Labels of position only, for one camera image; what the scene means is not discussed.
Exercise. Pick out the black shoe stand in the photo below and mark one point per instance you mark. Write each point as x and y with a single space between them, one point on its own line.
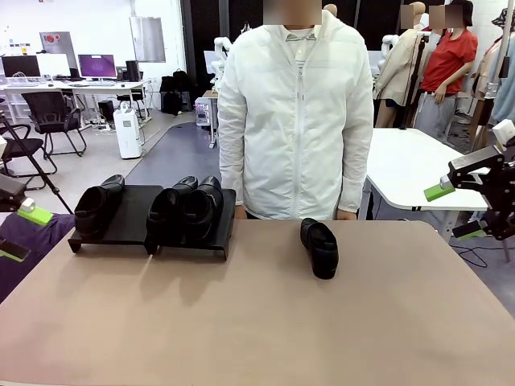
227 217
128 217

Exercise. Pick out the white keyboard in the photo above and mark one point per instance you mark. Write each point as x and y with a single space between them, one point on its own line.
96 84
22 84

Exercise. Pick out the mannequin in beige coat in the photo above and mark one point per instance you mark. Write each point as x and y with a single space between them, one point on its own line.
402 68

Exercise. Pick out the grey poster with red dot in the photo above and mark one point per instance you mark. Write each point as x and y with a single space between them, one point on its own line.
60 42

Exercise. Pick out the black mesh office chair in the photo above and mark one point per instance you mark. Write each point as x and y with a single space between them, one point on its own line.
48 108

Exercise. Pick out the black leather loafer shoe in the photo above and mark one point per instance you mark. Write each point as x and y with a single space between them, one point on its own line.
320 249
94 213
165 217
204 213

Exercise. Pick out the black computer monitor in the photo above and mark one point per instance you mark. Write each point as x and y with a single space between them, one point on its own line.
20 66

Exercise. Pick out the monitor with purple screen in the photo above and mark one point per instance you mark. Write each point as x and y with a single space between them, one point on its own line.
96 66

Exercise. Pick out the person in white jacket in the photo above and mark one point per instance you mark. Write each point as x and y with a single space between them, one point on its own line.
297 161

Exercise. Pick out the white dehumidifier unit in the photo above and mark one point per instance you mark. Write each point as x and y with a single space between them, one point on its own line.
128 136

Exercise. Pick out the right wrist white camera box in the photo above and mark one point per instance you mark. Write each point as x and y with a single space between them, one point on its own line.
505 132

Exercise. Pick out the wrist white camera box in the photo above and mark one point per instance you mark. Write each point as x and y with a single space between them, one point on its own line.
505 132
2 146

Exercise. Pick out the white monitor back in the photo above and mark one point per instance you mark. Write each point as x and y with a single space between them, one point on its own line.
54 64

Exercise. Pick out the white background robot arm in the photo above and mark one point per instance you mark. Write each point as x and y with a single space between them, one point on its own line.
387 42
219 64

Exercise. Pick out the mannequin in tan clothes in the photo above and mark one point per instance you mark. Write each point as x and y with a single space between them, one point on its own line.
484 80

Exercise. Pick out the person left hand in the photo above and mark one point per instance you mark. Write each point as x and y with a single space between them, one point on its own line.
347 215

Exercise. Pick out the black tripod stand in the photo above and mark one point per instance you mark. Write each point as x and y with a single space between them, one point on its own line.
49 181

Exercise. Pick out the person in red shirt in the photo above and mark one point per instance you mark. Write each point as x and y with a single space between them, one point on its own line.
448 60

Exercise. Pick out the silver wall panel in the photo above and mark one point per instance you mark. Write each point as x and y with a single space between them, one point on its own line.
147 40

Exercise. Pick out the black backpack pile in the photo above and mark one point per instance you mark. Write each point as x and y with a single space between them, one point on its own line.
175 92

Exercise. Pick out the person left forearm white sleeve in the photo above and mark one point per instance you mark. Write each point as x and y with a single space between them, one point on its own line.
353 185

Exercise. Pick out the person right hand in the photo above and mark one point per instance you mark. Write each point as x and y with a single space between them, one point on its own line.
246 212

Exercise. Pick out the black computer tower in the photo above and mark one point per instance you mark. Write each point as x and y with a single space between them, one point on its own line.
133 70

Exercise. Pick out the black box under desk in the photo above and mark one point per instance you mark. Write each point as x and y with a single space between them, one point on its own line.
106 110

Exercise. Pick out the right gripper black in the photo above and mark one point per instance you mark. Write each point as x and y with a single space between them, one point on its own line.
505 193

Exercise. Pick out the small wooden top stand table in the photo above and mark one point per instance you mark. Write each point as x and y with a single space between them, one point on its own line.
211 94

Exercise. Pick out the white rounded table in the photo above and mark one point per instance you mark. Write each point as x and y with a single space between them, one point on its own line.
402 161

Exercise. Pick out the white office desk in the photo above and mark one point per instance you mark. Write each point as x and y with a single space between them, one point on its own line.
100 86

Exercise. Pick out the person right forearm white sleeve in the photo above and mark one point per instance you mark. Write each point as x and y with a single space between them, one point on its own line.
233 173

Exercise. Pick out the grey blue garment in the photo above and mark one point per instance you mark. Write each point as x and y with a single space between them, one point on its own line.
507 88

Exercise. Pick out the computer case with coloured lights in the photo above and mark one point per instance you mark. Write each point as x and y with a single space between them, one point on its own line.
205 112

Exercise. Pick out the black camera tripod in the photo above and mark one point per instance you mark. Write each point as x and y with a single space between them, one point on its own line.
416 72

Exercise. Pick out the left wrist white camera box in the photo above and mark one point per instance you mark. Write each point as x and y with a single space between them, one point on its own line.
2 146

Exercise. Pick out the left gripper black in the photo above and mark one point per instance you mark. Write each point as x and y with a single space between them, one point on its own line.
10 193

